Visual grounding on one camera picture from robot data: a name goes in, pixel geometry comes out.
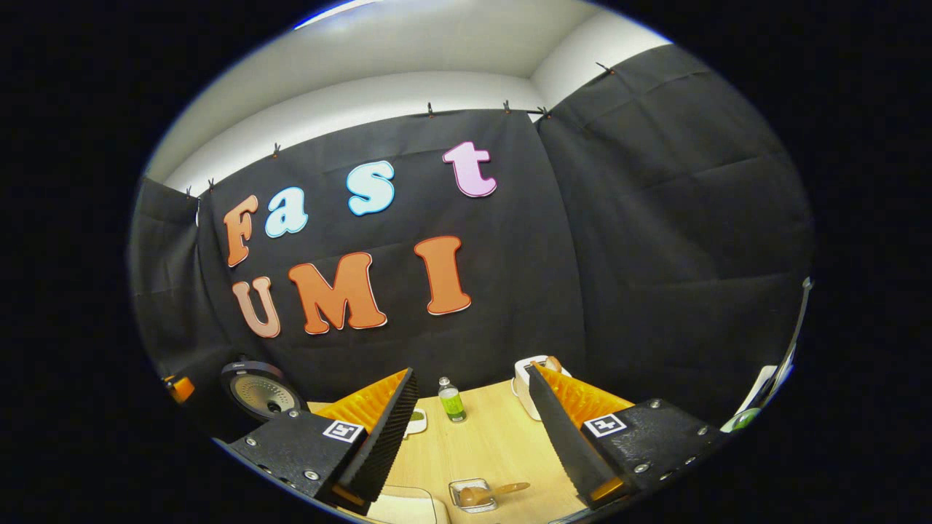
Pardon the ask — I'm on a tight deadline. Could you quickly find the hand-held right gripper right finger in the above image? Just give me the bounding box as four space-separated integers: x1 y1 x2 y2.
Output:
528 362 729 510

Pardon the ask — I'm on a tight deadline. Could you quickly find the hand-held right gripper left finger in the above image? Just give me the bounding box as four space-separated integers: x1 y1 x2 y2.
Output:
226 368 419 510

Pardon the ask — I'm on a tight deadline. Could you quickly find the black and silver rice cooker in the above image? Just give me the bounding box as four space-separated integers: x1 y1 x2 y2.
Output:
221 359 307 423

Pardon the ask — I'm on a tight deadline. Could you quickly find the wooden spoon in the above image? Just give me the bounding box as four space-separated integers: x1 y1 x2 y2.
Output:
459 482 531 508

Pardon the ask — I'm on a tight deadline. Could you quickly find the clear chopstick holder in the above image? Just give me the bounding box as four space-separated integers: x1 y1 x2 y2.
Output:
448 477 498 514

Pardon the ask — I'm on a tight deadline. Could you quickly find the white toaster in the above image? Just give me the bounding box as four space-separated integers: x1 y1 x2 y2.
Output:
512 354 565 421

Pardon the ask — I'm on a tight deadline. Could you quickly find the white rectangular tray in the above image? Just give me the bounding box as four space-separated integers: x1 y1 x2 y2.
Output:
364 486 438 524

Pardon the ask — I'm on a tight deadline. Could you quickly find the green clear bottle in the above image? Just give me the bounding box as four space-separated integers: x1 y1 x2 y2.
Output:
438 376 467 424

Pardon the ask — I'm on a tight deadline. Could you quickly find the black backdrop cloth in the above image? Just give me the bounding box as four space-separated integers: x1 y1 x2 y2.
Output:
130 45 815 437

